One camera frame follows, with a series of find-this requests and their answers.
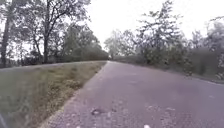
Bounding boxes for grey asphalt path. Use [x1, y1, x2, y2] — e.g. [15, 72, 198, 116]
[38, 60, 224, 128]

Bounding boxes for dark lump on path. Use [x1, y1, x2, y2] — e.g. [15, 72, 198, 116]
[91, 108, 102, 117]

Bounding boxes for row of trees and bushes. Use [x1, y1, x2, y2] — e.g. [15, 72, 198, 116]
[103, 0, 224, 83]

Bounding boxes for grass verge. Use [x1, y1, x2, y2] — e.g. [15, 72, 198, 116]
[0, 60, 108, 128]

